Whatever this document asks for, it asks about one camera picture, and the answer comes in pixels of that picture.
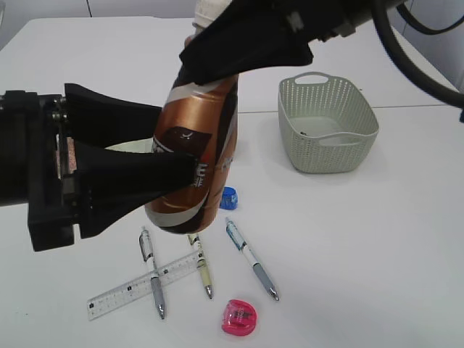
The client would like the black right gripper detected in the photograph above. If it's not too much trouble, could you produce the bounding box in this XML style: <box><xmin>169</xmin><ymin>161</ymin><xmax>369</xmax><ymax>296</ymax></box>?
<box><xmin>180</xmin><ymin>1</ymin><xmax>372</xmax><ymax>85</ymax></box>

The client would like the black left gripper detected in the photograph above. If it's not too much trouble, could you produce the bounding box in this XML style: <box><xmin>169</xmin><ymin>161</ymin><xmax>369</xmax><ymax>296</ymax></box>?
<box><xmin>1</xmin><ymin>83</ymin><xmax>197</xmax><ymax>252</ymax></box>

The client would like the brown coffee bottle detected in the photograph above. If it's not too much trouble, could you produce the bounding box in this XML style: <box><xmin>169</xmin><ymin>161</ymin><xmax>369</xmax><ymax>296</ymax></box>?
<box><xmin>144</xmin><ymin>0</ymin><xmax>240</xmax><ymax>236</ymax></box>

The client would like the sugared bread roll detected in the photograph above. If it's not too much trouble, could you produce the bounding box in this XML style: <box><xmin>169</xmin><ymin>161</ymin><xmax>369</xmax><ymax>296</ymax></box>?
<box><xmin>56</xmin><ymin>135</ymin><xmax>77</xmax><ymax>178</ymax></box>

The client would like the pale green wavy plate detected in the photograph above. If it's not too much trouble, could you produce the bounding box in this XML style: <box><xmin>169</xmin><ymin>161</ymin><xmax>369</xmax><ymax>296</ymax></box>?
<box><xmin>106</xmin><ymin>138</ymin><xmax>152</xmax><ymax>153</ymax></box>

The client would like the grey grip pen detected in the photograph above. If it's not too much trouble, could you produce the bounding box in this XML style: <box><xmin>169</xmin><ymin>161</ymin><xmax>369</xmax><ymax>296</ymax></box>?
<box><xmin>138</xmin><ymin>226</ymin><xmax>166</xmax><ymax>320</ymax></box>

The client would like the pale green plastic basket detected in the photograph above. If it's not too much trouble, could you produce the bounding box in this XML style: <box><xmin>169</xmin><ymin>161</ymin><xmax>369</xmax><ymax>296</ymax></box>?
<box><xmin>278</xmin><ymin>72</ymin><xmax>379</xmax><ymax>174</ymax></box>

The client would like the yellow beige pen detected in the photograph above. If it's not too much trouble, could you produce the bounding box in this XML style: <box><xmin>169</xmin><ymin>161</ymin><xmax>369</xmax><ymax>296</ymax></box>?
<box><xmin>187</xmin><ymin>233</ymin><xmax>214</xmax><ymax>299</ymax></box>

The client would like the blue pencil sharpener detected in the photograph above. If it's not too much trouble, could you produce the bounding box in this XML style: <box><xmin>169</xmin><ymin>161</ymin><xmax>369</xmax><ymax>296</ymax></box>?
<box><xmin>220</xmin><ymin>186</ymin><xmax>239</xmax><ymax>210</ymax></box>

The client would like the blue white pen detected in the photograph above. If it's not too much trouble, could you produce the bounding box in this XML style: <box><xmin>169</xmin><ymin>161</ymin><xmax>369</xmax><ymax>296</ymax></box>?
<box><xmin>225</xmin><ymin>217</ymin><xmax>280</xmax><ymax>302</ymax></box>

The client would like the pink pencil sharpener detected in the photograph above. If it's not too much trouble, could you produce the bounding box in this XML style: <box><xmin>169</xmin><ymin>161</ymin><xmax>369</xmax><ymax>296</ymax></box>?
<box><xmin>221</xmin><ymin>299</ymin><xmax>258</xmax><ymax>336</ymax></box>

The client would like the transparent plastic ruler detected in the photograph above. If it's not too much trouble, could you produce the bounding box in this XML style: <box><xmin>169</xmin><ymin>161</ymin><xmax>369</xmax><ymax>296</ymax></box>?
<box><xmin>86</xmin><ymin>252</ymin><xmax>199</xmax><ymax>321</ymax></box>

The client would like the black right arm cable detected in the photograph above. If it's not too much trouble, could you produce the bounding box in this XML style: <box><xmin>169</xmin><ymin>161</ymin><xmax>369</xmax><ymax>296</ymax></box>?
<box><xmin>371</xmin><ymin>0</ymin><xmax>464</xmax><ymax>109</ymax></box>

